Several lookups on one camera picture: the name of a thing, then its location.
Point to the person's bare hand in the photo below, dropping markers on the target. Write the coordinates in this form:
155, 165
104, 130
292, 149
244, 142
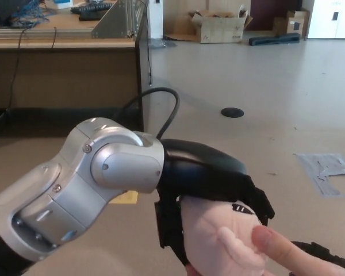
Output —
287, 258

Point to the pink plush dumpling with sunglasses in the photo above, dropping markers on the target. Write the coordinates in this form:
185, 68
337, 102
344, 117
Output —
201, 227

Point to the flat cardboard sheet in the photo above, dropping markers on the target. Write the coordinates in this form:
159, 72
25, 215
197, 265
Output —
179, 28

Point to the black round floor cover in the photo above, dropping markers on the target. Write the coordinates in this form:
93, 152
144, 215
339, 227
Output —
232, 112

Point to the clear plastic bag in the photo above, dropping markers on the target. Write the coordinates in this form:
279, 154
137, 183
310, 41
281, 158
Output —
161, 43

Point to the dark red door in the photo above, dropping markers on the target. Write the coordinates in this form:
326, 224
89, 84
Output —
273, 14

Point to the large open cardboard box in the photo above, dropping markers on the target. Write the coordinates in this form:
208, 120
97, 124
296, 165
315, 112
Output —
221, 30

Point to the white pillar panel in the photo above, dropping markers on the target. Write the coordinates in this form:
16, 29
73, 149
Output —
156, 20

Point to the white box with marker tag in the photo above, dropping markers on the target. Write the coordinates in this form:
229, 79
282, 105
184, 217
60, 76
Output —
63, 3

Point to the black wrist watch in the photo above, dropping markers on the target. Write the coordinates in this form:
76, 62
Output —
322, 253

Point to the small cardboard box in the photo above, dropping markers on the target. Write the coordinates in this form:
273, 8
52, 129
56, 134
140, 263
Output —
294, 24

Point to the black keyboard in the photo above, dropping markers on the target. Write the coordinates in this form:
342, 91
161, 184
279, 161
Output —
90, 15
93, 7

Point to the grey tape patch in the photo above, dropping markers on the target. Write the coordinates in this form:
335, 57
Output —
319, 178

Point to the black monitor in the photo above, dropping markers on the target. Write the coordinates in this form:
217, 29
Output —
5, 10

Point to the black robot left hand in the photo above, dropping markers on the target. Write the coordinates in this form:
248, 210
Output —
201, 166

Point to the white cabinet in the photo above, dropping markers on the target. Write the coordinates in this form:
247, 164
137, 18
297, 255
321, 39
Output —
333, 26

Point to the wooden desk with dark panels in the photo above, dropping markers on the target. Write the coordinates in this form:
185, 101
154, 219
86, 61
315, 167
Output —
60, 77

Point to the dark bag on floor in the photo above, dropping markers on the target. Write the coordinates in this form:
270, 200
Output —
273, 39

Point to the yellow paper sheet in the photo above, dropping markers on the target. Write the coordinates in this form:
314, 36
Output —
129, 198

